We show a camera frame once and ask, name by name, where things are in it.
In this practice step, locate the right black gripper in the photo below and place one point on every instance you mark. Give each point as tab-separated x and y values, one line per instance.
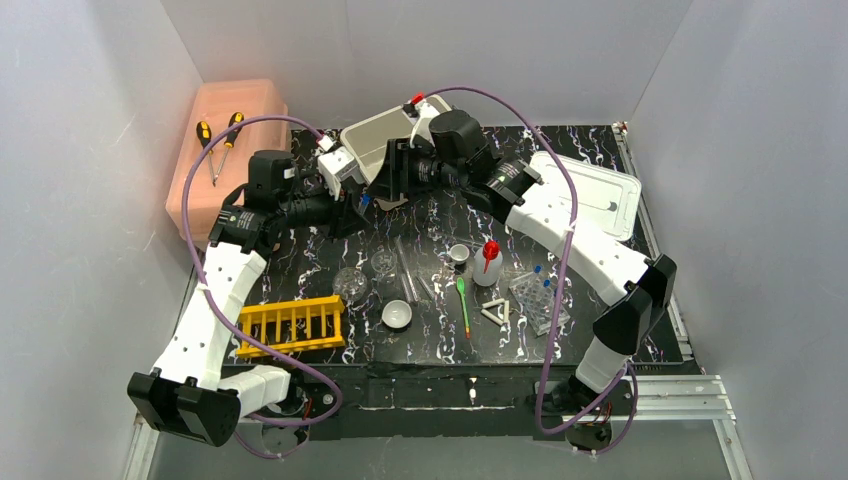
395	172

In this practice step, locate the white ceramic evaporating dish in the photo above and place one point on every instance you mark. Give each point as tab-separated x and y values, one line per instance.
396	314

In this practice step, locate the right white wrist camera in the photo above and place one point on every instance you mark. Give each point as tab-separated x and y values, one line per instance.
420	113

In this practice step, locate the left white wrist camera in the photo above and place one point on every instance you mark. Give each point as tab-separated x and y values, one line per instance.
338	166

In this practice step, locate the yellow test tube rack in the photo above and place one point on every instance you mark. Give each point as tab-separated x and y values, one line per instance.
296	325

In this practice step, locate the beige plastic bin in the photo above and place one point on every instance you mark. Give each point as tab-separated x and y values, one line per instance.
367	139

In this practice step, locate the white bin lid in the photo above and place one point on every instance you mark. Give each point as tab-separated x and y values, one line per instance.
605	197

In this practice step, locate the yellow black screwdriver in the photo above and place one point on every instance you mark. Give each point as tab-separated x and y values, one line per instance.
204	135
230	140

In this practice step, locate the red capped wash bottle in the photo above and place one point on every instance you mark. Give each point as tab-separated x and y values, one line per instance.
487	264

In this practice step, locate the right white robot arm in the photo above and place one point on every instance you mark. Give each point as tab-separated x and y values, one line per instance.
537	202

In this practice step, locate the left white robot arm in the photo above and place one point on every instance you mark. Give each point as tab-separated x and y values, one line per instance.
212	374

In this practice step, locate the small glass beaker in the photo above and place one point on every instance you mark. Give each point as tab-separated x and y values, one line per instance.
384	264

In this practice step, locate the right yellow black screwdriver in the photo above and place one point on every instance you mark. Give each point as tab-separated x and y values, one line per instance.
230	140

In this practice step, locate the left yellow black screwdriver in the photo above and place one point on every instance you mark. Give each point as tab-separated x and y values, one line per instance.
204	135

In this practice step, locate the round glass flask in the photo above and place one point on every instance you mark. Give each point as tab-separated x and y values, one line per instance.
351	285

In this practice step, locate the clear well plate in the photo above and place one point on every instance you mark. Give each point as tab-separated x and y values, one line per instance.
536	302

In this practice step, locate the white clay triangle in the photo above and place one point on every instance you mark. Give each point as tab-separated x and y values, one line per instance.
497	311

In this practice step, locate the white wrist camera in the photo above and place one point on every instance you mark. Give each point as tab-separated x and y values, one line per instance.
338	166
420	113

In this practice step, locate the small white crucible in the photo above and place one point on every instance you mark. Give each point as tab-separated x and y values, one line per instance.
458	254

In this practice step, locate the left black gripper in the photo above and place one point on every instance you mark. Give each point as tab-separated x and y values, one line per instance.
342	216

